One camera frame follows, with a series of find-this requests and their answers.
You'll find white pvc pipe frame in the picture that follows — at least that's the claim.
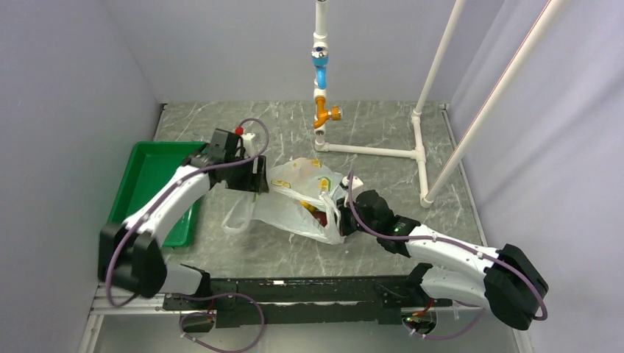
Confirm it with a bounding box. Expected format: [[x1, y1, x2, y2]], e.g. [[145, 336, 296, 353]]
[[313, 1, 466, 203]]

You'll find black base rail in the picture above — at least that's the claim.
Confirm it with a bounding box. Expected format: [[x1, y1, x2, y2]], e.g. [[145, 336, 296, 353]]
[[163, 275, 451, 328]]

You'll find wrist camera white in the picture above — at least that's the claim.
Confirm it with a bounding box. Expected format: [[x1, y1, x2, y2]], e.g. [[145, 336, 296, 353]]
[[340, 175, 364, 198], [234, 126, 258, 157]]

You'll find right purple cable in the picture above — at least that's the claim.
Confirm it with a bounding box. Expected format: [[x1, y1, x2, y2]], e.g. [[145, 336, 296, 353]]
[[346, 170, 550, 321]]

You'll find white plastic bag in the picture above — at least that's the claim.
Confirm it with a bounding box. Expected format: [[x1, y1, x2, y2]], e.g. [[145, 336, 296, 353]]
[[221, 157, 347, 245]]

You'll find yellow fake lemon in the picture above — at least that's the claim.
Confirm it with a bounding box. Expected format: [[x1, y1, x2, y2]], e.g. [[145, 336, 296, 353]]
[[299, 200, 317, 213]]

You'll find green plastic tray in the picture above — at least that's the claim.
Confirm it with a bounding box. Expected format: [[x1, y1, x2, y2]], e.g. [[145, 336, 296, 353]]
[[107, 141, 202, 249]]

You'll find orange pipe valve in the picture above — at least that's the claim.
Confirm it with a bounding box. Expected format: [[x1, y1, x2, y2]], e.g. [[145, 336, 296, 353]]
[[313, 96, 343, 129]]

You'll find purple cable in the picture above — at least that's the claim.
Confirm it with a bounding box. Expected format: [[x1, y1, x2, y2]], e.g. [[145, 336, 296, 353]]
[[346, 170, 550, 321], [104, 118, 270, 309]]

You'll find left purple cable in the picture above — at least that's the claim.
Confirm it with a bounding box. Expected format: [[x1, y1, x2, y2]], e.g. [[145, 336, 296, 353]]
[[104, 118, 270, 309]]

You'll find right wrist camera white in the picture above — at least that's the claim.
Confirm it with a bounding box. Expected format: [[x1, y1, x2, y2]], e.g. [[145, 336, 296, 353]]
[[340, 175, 364, 198]]

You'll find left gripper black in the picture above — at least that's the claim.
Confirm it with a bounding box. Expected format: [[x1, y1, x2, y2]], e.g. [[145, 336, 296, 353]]
[[224, 153, 269, 193]]

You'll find blue pipe valve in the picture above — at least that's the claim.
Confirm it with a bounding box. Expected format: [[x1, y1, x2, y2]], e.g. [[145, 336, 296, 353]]
[[311, 45, 329, 90]]

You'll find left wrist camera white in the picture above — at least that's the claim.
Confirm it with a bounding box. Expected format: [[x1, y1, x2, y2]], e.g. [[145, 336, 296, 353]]
[[234, 126, 258, 157]]

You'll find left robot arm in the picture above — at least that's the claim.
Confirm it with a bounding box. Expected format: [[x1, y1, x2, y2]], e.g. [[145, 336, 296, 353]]
[[98, 126, 269, 309]]

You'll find white diagonal pole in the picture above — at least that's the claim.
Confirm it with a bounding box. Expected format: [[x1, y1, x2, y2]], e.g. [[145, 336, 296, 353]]
[[420, 0, 568, 208]]

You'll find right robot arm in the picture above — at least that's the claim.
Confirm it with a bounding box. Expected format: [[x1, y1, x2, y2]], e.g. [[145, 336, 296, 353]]
[[337, 190, 549, 330]]

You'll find dark red fake fruit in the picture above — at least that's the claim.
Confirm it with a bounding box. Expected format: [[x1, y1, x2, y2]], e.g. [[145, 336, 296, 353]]
[[311, 210, 327, 227]]

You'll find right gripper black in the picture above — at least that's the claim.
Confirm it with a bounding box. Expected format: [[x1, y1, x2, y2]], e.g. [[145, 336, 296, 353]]
[[327, 193, 380, 236]]

